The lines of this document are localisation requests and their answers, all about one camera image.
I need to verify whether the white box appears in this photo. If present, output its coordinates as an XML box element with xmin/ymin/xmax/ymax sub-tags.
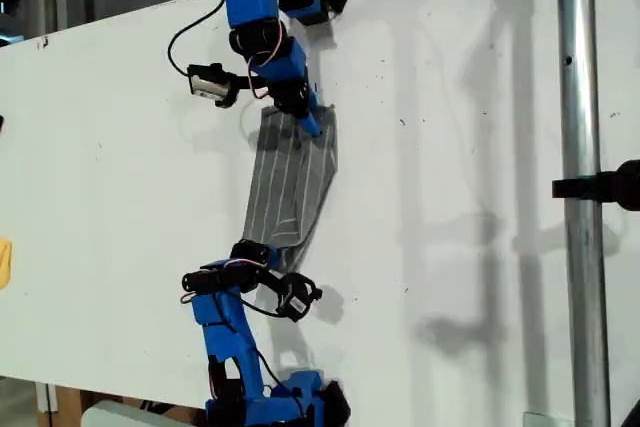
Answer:
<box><xmin>79</xmin><ymin>399</ymin><xmax>194</xmax><ymax>427</ymax></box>

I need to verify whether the black camera cable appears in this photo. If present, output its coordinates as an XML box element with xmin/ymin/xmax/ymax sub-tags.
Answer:
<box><xmin>239</xmin><ymin>296</ymin><xmax>289</xmax><ymax>321</ymax></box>
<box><xmin>167</xmin><ymin>0</ymin><xmax>229</xmax><ymax>78</ymax></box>

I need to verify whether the black camera box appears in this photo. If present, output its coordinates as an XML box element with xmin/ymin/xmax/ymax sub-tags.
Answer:
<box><xmin>187</xmin><ymin>62</ymin><xmax>239</xmax><ymax>109</ymax></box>
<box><xmin>275</xmin><ymin>273</ymin><xmax>324</xmax><ymax>323</ymax></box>

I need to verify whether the wooden table leg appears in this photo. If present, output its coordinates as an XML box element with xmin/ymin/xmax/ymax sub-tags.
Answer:
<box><xmin>34</xmin><ymin>382</ymin><xmax>84</xmax><ymax>427</ymax></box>

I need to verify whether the steel post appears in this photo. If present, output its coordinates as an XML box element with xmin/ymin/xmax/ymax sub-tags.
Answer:
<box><xmin>554</xmin><ymin>0</ymin><xmax>614</xmax><ymax>427</ymax></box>

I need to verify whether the yellow object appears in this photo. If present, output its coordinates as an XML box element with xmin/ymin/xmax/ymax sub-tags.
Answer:
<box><xmin>0</xmin><ymin>237</ymin><xmax>14</xmax><ymax>291</ymax></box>

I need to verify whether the grey white-striped towel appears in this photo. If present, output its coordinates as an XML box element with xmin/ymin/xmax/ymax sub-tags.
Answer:
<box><xmin>241</xmin><ymin>104</ymin><xmax>340</xmax><ymax>273</ymax></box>

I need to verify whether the black clamp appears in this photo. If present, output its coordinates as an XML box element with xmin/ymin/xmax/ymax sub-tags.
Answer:
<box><xmin>551</xmin><ymin>159</ymin><xmax>640</xmax><ymax>213</ymax></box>

